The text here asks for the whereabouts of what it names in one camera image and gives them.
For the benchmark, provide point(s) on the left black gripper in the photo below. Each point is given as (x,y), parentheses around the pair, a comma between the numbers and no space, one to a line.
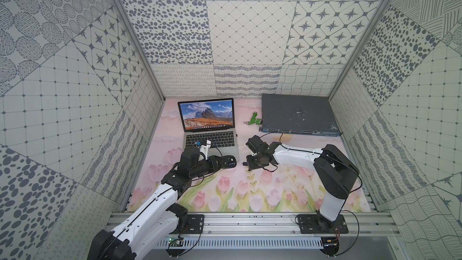
(221,162)

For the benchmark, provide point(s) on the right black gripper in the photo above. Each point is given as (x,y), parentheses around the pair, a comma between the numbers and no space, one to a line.
(250,165)

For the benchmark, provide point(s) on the black wireless mouse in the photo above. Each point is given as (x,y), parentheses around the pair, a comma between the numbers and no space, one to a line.
(228,162)

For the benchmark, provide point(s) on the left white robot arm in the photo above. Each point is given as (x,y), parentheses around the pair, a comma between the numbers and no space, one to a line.
(160,215)

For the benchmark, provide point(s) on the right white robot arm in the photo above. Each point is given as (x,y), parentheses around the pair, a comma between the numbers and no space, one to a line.
(336,172)

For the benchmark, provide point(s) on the silver laptop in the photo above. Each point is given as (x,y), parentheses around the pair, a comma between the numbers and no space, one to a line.
(212,119)

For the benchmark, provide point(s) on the pink floral table mat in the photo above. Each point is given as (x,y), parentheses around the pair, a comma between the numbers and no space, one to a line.
(285,189)

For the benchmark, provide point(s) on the green connector plug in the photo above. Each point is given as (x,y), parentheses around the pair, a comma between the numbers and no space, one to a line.
(254,120)

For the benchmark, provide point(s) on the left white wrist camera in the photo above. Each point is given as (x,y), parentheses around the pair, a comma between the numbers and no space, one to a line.
(204,146)

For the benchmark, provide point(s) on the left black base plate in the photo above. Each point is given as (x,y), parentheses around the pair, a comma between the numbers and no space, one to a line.
(190,224)

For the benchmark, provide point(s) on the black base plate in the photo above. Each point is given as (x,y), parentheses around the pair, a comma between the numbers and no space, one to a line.
(190,224)
(317,224)

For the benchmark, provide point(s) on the grey network switch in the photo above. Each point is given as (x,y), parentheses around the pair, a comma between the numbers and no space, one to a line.
(292,114)

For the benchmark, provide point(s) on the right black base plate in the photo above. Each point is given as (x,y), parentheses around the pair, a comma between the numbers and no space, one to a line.
(317,224)

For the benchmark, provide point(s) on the aluminium mounting rail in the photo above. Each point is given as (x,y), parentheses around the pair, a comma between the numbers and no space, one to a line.
(274,231)

